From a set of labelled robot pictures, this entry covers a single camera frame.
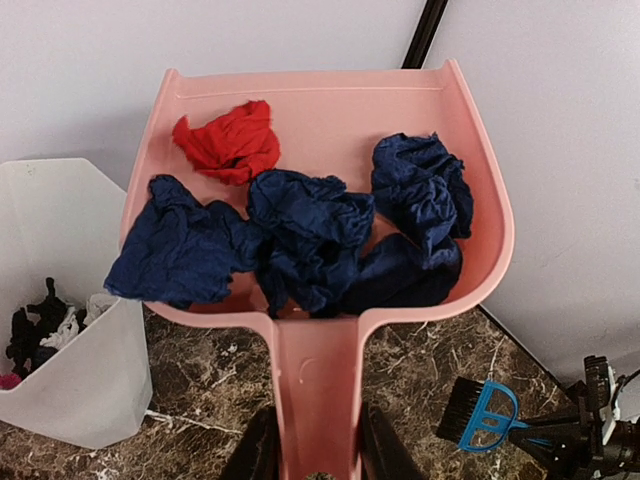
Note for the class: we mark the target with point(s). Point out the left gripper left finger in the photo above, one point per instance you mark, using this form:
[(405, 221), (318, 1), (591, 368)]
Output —
[(256, 455)]

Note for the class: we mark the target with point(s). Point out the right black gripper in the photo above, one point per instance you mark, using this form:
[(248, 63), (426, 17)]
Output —
[(611, 448)]

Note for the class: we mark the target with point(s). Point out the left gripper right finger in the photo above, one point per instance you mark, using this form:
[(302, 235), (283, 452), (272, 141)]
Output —
[(383, 454)]

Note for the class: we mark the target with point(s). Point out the blue hand brush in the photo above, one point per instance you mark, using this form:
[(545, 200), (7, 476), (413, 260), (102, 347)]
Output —
[(468, 420)]

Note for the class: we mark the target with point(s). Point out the long dark blue scrap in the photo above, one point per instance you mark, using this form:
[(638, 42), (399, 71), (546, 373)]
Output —
[(396, 273)]

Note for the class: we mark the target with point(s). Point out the small dark blue scrap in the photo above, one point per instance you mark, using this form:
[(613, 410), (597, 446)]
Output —
[(180, 252)]

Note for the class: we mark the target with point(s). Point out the pink plastic dustpan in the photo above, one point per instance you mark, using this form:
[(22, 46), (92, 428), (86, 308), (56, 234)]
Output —
[(328, 124)]

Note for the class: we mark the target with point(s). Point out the translucent white waste bin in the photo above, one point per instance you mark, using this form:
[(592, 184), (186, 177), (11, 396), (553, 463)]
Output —
[(60, 218)]

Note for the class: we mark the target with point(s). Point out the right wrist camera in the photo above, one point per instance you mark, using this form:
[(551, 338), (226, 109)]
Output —
[(603, 391)]

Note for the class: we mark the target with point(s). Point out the right black frame post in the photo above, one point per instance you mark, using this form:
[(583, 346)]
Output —
[(424, 34)]

